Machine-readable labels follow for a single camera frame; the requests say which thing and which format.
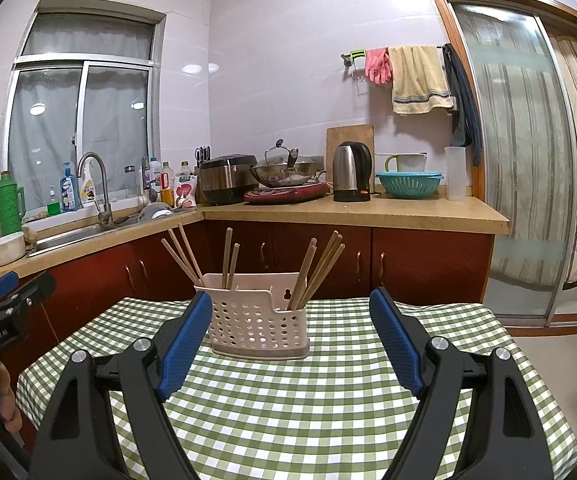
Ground tall chrome faucet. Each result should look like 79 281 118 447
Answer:
77 152 114 226

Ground steel wok lid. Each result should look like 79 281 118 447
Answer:
263 139 302 167

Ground pink rubber gloves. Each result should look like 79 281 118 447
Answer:
365 47 393 85

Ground pink white packet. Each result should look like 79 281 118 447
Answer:
173 175 199 209

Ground white jug green handle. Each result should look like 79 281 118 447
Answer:
385 152 428 173

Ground wooden cutting board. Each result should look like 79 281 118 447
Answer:
325 124 375 191

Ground white dishes in sink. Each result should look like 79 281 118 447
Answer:
137 202 175 223

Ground aluminium sliding window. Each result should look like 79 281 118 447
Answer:
6 0 166 206

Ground red-brown kitchen counter cabinets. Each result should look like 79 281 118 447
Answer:
0 195 512 411

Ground steel electric kettle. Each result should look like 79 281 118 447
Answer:
332 141 373 203

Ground wood framed glass door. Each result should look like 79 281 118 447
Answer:
425 0 577 331

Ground white spray bottle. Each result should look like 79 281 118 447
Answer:
79 160 98 207

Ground beige striped towel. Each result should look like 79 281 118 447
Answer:
387 45 455 116

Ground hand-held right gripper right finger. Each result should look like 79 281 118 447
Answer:
369 287 554 480

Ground green checked tablecloth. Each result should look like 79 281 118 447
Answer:
16 296 577 480

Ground red induction cooker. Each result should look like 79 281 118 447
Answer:
243 181 332 205

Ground teal plastic colander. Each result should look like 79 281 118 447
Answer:
375 171 443 199

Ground dark hanging cloth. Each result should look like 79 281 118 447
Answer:
441 43 484 167

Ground oil bottle red label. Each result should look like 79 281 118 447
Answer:
160 161 176 207

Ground bunch of wooden chopsticks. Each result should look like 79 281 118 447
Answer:
161 224 345 312

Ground stainless steel sink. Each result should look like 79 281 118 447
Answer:
27 207 189 257

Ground white translucent container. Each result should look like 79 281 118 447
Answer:
443 146 468 202

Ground blue pump soap bottle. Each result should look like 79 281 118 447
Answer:
59 162 80 212

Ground pink perforated utensil holder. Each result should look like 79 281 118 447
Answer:
194 272 312 361

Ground metal towel rail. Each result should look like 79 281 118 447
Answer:
340 45 447 81

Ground black steel rice cooker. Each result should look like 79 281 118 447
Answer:
198 155 259 206

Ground wooden knife block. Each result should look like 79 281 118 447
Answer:
193 162 209 203

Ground steel wok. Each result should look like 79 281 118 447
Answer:
249 155 325 188

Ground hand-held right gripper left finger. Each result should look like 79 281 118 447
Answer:
28 290 214 480

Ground green thermos flask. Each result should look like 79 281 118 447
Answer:
0 171 26 237

